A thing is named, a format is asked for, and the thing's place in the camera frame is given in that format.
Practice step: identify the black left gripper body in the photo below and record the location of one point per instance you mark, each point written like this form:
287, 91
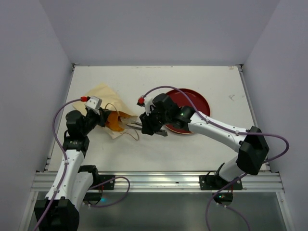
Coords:
92, 120

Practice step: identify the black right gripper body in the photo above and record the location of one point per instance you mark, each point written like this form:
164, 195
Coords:
146, 124

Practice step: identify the metal tongs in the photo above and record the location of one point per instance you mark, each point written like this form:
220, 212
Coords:
128, 123

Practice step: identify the fake orange ring donut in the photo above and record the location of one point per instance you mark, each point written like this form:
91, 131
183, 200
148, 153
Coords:
114, 119

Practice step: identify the white paper bag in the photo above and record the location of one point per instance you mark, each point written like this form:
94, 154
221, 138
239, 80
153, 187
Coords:
111, 101

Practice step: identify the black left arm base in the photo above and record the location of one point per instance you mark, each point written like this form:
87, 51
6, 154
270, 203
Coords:
95, 197

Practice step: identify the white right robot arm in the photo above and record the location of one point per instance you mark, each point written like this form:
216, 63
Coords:
249, 144

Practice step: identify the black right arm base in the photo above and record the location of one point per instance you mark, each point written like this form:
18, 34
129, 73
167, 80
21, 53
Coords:
214, 183

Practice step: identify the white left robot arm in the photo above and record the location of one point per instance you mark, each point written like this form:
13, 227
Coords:
59, 210

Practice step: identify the dark red round plate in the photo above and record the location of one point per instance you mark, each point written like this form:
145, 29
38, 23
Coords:
198, 100

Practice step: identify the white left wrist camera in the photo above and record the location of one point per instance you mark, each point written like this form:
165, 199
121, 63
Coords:
92, 103

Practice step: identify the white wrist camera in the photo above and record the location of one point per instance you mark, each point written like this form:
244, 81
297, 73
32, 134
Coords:
92, 103
147, 103

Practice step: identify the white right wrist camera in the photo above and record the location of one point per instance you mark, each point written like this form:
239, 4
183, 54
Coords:
147, 103

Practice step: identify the aluminium mounting rail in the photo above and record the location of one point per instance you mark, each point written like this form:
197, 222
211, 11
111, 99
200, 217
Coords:
145, 181

